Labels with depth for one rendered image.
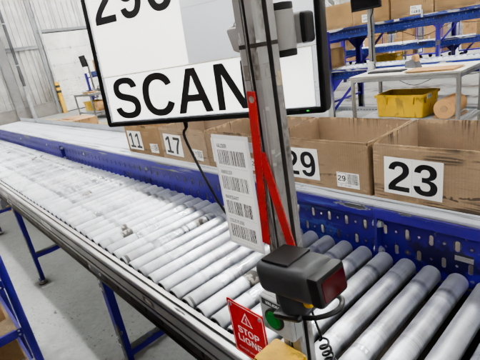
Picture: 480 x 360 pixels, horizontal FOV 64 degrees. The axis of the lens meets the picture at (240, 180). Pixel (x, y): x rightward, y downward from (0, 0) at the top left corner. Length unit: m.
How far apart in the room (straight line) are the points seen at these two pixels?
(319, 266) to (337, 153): 0.75
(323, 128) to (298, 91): 0.97
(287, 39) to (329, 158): 0.74
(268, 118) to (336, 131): 1.06
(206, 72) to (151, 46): 0.13
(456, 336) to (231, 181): 0.57
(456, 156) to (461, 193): 0.10
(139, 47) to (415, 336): 0.81
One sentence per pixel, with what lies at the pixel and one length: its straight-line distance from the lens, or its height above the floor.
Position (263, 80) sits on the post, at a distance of 0.52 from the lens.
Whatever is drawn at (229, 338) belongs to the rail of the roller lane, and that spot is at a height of 0.74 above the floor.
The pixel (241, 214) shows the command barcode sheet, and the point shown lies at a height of 1.11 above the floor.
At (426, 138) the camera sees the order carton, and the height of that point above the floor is 0.99.
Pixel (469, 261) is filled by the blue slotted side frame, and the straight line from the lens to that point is 1.14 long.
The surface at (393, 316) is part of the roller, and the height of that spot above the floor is 0.75.
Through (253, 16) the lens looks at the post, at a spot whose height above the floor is 1.40.
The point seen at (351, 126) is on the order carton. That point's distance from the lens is 1.53.
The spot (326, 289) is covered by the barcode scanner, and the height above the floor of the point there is 1.07.
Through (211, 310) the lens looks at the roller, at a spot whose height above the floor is 0.74.
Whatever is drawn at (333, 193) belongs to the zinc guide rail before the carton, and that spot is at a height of 0.89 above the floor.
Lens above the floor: 1.37
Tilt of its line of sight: 19 degrees down
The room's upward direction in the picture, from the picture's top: 10 degrees counter-clockwise
